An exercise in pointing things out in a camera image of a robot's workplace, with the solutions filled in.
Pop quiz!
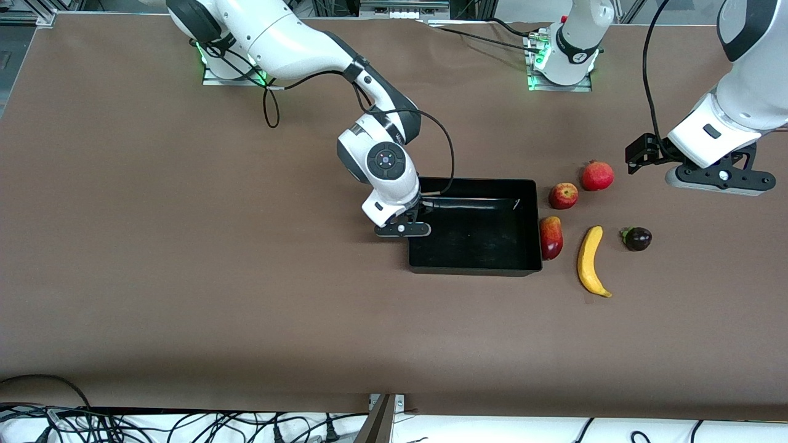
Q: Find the red yellow apple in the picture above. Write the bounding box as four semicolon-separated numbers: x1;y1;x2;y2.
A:
549;182;579;210

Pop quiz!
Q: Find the yellow banana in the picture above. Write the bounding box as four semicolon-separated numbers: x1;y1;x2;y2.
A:
577;225;613;298

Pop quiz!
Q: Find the black rectangular box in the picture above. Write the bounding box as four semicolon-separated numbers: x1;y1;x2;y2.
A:
408;177;544;277

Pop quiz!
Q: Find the red pomegranate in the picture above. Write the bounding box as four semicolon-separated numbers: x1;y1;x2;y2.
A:
581;160;615;192

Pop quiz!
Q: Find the dark purple mangosteen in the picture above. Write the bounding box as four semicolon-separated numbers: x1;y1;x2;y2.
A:
619;226;653;252

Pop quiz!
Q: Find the red orange mango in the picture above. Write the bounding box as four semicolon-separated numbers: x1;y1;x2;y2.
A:
539;216;564;261

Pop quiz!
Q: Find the grey device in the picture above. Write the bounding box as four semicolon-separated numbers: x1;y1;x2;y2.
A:
359;0;451;20

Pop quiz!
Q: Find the dark slanted beam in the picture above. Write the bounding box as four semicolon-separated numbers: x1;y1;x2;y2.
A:
353;394;395;443

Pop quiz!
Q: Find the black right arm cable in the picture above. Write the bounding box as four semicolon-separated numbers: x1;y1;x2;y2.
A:
262;58;456;196

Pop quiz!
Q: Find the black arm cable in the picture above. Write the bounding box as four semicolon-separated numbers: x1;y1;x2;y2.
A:
642;0;675;158
262;58;456;196

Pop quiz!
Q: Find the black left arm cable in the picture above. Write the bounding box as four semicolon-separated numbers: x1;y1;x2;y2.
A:
642;0;675;158

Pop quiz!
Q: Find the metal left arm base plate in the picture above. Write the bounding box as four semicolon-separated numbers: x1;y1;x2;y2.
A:
527;73;593;93

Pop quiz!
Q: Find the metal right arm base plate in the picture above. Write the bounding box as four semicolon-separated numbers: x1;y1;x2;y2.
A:
202;66;267;86

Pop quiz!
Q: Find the tangled black cable bundle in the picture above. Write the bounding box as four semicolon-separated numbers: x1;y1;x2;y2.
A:
0;403;370;443

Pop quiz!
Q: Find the aluminium frame profile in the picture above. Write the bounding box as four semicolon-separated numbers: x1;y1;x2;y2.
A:
0;0;59;26

